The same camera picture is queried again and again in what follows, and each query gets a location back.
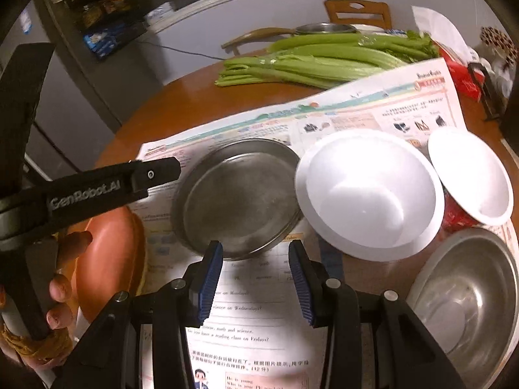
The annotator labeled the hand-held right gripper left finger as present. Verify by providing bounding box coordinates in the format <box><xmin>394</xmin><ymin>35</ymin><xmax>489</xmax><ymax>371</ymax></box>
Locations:
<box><xmin>61</xmin><ymin>241</ymin><xmax>224</xmax><ymax>389</ymax></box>

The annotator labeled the steel bowl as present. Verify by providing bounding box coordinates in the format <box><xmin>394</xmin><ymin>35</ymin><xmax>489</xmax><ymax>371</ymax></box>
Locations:
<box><xmin>405</xmin><ymin>227</ymin><xmax>519</xmax><ymax>359</ymax></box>

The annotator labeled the grey refrigerator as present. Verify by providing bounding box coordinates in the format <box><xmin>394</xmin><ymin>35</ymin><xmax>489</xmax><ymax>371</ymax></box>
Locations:
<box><xmin>16</xmin><ymin>0</ymin><xmax>122</xmax><ymax>175</ymax></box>

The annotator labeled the celery bunch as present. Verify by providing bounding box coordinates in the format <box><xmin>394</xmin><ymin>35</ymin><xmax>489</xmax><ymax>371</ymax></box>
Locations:
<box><xmin>214</xmin><ymin>30</ymin><xmax>441</xmax><ymax>90</ymax></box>

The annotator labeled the wooden chair with cutout backrest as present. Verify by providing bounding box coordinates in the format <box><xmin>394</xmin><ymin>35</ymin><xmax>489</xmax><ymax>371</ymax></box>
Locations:
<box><xmin>324</xmin><ymin>0</ymin><xmax>393</xmax><ymax>31</ymax></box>

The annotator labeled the red tissue box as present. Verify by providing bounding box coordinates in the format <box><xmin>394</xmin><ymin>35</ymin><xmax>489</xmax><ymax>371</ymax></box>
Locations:
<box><xmin>436</xmin><ymin>44</ymin><xmax>493</xmax><ymax>100</ymax></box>

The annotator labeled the white plastic bag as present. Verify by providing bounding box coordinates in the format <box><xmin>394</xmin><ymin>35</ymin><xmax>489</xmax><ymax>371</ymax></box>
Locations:
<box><xmin>411</xmin><ymin>5</ymin><xmax>479</xmax><ymax>62</ymax></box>

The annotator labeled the shallow steel plate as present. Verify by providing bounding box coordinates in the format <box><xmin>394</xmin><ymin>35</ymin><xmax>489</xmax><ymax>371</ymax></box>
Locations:
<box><xmin>171</xmin><ymin>138</ymin><xmax>303</xmax><ymax>261</ymax></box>

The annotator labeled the small metal bowl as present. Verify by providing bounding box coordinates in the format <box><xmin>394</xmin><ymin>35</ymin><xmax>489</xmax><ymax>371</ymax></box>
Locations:
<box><xmin>295</xmin><ymin>23</ymin><xmax>359</xmax><ymax>35</ymax></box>

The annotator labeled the printed newspaper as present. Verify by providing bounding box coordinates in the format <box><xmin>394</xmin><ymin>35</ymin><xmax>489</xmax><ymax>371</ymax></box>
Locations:
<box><xmin>136</xmin><ymin>59</ymin><xmax>519</xmax><ymax>389</ymax></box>

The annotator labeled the dried flower bunch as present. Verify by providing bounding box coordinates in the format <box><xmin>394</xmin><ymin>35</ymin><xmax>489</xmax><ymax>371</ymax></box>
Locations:
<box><xmin>480</xmin><ymin>26</ymin><xmax>519</xmax><ymax>66</ymax></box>

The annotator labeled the small white bowl red outside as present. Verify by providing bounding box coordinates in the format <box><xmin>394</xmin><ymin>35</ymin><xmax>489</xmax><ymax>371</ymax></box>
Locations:
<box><xmin>428</xmin><ymin>127</ymin><xmax>514</xmax><ymax>234</ymax></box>

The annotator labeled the thin black cable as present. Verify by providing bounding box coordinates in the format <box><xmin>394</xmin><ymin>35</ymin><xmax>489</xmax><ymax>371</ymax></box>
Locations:
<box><xmin>142</xmin><ymin>40</ymin><xmax>228</xmax><ymax>61</ymax></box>

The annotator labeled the black water bottle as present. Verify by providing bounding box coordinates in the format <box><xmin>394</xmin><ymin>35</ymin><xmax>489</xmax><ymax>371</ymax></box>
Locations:
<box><xmin>467</xmin><ymin>62</ymin><xmax>519</xmax><ymax>150</ymax></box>

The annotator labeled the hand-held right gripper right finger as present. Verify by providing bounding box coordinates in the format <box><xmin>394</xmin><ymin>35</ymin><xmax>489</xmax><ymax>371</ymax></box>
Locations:
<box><xmin>287</xmin><ymin>240</ymin><xmax>467</xmax><ymax>389</ymax></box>

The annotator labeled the blue box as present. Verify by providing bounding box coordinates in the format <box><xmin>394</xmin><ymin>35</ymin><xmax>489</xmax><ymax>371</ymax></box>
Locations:
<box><xmin>83</xmin><ymin>28</ymin><xmax>135</xmax><ymax>60</ymax></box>

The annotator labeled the person's left hand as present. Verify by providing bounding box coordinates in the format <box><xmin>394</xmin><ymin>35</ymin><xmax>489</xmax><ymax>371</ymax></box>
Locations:
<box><xmin>46</xmin><ymin>231</ymin><xmax>94</xmax><ymax>332</ymax></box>

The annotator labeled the white box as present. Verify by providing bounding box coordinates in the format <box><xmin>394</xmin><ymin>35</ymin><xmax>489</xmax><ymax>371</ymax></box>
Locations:
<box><xmin>146</xmin><ymin>2</ymin><xmax>179</xmax><ymax>23</ymax></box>

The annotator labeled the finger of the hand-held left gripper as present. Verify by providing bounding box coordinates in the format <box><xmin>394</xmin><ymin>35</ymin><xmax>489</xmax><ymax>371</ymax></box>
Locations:
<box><xmin>129</xmin><ymin>157</ymin><xmax>182</xmax><ymax>202</ymax></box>

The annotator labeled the orange plate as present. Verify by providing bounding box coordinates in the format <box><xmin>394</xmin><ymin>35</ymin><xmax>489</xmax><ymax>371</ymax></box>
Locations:
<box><xmin>61</xmin><ymin>206</ymin><xmax>147</xmax><ymax>349</ymax></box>

